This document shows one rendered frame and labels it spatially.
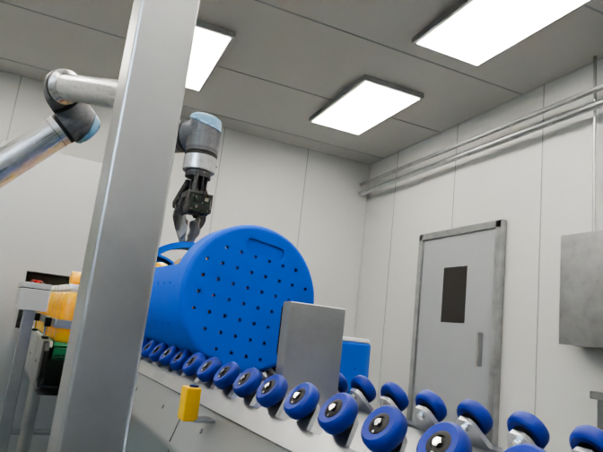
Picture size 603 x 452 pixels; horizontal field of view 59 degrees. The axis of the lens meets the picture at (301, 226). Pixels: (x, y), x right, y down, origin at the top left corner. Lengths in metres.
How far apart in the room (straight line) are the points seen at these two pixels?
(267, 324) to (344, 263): 6.08
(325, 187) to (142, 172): 6.61
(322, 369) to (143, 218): 0.41
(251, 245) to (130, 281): 0.53
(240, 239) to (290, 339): 0.30
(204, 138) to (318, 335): 0.82
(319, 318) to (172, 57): 0.44
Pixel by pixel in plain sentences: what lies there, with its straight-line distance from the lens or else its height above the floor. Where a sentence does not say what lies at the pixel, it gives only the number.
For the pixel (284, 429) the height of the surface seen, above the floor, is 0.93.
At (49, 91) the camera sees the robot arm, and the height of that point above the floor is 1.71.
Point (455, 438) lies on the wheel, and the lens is 0.46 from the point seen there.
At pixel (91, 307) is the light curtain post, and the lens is 0.53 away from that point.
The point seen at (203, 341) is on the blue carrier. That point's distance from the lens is 1.00.
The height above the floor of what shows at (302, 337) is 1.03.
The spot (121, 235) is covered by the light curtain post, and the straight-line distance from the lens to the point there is 0.54.
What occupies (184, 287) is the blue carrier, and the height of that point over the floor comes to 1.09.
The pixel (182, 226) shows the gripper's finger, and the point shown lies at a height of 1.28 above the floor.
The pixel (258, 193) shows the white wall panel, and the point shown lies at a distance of 6.76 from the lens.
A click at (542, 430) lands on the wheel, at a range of 0.66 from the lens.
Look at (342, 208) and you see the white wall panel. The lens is 7.20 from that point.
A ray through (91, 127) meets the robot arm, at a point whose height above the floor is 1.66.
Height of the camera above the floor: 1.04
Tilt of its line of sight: 11 degrees up
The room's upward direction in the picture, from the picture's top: 7 degrees clockwise
